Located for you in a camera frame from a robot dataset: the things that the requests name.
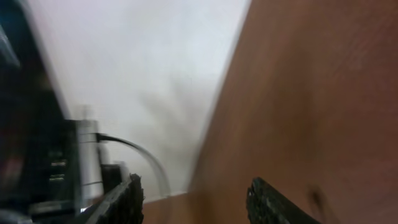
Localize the black smartphone with white circles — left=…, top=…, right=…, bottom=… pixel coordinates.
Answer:
left=1, top=1, right=90, bottom=216

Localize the black USB charging cable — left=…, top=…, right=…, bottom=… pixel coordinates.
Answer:
left=95, top=132, right=172, bottom=198

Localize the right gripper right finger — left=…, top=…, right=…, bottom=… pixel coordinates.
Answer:
left=246, top=177, right=320, bottom=224

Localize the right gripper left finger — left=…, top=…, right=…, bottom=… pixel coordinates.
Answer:
left=79, top=174, right=144, bottom=224

